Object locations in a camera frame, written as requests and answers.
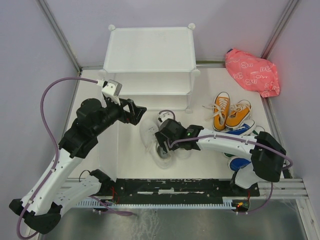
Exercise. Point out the white leather sneaker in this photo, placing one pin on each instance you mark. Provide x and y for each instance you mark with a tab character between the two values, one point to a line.
182	154
147	130

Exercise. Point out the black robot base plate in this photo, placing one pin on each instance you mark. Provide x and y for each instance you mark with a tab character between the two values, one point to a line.
174	191

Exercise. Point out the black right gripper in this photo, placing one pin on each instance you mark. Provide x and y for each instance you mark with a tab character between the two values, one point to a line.
160	137

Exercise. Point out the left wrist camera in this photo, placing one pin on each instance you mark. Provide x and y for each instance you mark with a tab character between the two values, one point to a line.
111	88

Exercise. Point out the aluminium corner frame post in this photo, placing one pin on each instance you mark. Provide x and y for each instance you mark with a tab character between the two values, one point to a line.
280	26

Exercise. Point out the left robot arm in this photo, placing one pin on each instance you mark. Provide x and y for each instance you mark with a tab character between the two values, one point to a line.
43	207

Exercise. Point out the pink patterned plastic bag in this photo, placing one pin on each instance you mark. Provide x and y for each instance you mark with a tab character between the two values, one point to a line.
253	73

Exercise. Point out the green canvas sneaker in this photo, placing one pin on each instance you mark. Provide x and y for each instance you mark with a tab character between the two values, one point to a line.
255	132

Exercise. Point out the orange canvas sneaker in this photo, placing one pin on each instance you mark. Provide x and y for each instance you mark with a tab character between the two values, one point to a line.
238	113
219	109

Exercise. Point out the blue canvas sneaker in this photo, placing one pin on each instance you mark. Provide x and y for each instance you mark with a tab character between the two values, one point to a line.
245	129
235	163

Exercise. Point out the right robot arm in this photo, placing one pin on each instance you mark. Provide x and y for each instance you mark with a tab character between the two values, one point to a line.
265	154

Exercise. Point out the left aluminium frame post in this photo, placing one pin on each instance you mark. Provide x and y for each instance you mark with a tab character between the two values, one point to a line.
48	14

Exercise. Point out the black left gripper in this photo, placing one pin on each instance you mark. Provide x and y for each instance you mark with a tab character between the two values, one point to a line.
134	116

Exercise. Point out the white plastic shoe cabinet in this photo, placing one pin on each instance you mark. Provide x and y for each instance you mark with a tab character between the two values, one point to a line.
155	65

